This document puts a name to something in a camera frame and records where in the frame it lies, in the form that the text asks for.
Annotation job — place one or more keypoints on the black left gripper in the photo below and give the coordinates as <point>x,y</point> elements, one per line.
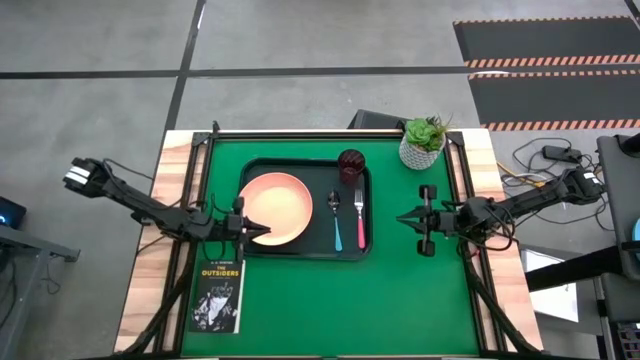
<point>238,230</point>

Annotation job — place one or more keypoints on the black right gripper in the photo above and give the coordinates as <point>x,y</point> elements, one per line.
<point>440,222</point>

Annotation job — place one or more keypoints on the orange round plate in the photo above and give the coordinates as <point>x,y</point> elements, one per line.
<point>277,207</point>

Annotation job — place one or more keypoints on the dark red ribbed cup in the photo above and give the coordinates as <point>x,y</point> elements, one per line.
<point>351,162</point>

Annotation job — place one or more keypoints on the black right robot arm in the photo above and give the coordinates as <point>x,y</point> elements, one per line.
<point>530,200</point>

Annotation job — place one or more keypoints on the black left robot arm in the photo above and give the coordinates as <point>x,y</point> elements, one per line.
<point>150,212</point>

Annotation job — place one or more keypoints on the dark plastic serving tray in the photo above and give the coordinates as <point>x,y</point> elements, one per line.
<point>322,172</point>

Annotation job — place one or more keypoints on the succulent in white pot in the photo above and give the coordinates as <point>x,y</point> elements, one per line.
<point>420,155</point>

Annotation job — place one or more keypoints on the black paperback book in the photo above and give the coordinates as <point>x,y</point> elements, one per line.
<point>217,300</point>

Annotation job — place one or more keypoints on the green felt table mat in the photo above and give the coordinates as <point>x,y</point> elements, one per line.
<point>310,310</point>

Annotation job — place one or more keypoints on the black box behind table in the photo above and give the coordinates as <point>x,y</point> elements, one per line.
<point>372,120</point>

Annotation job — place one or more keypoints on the black power adapter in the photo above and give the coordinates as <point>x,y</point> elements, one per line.
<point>560,152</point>

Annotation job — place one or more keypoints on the black crossbar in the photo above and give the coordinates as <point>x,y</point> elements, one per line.
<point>570,270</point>

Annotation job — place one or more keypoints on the white paper sheet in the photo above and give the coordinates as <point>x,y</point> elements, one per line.
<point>555,305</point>

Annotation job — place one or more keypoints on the black hazard-striped floor mat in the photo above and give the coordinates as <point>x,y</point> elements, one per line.
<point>550,97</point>
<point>545,40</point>

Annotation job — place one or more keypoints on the grey cart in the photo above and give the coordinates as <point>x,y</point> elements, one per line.
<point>622,200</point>

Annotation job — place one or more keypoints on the grey metal desk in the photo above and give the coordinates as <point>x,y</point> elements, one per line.
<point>30,245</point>

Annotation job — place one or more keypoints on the dark screen device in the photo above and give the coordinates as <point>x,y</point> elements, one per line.
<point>10,210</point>

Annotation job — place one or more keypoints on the black aluminium rig frame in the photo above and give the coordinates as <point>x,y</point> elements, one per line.
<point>202,139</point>

